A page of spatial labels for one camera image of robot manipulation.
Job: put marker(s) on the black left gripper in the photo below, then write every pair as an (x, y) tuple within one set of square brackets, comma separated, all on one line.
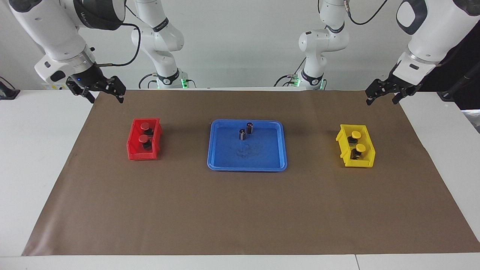
[(397, 85)]

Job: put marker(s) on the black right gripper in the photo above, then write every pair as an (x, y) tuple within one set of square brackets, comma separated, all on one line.
[(90, 78)]

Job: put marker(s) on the yellow push button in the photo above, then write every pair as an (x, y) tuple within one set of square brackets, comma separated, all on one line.
[(356, 134), (360, 147)]

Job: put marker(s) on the red push button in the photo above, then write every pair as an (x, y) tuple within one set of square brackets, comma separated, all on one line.
[(143, 138), (145, 126)]

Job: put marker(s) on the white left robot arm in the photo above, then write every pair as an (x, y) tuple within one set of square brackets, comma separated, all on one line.
[(431, 33)]

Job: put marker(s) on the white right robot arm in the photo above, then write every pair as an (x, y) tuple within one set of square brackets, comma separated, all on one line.
[(56, 33)]

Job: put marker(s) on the blue plastic tray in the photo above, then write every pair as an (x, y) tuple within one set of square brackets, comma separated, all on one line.
[(262, 157)]

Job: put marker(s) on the red plastic bin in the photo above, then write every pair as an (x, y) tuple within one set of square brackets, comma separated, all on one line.
[(133, 150)]

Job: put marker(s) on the yellow plastic bin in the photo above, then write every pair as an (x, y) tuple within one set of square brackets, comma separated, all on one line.
[(369, 157)]

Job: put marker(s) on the black panel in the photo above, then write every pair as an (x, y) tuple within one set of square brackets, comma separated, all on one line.
[(465, 56)]

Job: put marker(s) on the black clamp on table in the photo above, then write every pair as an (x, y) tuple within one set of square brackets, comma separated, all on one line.
[(7, 93)]

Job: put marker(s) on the small black cylinder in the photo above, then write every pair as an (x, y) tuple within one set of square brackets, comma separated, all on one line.
[(242, 134), (249, 127)]

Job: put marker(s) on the brown table mat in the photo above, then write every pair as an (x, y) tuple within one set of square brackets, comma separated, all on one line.
[(240, 213)]

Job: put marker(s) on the white wall outlet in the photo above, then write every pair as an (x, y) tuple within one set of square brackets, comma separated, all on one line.
[(52, 87)]

